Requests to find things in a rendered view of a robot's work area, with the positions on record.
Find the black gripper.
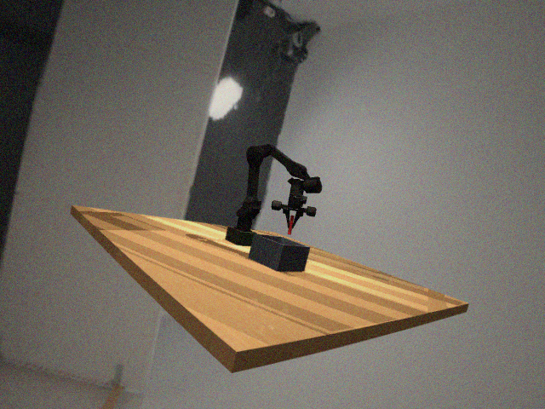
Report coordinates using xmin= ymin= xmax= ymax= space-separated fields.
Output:
xmin=272 ymin=191 xmax=317 ymax=229

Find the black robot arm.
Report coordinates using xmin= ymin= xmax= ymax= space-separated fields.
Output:
xmin=234 ymin=144 xmax=322 ymax=232

